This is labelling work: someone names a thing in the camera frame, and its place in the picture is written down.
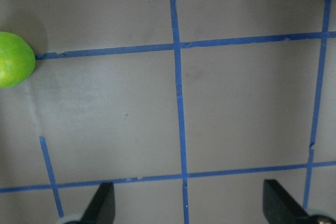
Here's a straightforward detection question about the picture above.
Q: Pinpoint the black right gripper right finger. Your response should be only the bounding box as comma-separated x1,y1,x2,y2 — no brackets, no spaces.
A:
262,179,314,224

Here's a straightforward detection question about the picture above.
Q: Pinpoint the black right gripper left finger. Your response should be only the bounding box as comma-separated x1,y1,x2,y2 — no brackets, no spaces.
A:
79,182,116,224

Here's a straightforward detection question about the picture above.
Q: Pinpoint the green apple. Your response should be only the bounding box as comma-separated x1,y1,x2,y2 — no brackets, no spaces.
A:
1,31,36,88

